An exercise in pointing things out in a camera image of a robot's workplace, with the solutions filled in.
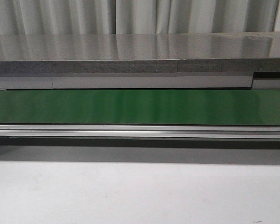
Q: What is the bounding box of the grey rear conveyor guard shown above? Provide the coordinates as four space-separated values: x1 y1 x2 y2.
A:
0 72 280 89

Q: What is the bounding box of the green conveyor belt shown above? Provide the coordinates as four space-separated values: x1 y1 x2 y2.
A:
0 90 280 126

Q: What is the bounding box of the grey stone slab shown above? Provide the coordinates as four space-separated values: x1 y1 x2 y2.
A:
0 32 280 74

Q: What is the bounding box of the white pleated curtain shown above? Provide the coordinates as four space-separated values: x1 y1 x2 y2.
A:
0 0 280 35

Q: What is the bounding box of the aluminium front conveyor rail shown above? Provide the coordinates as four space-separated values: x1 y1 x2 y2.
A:
0 125 280 140

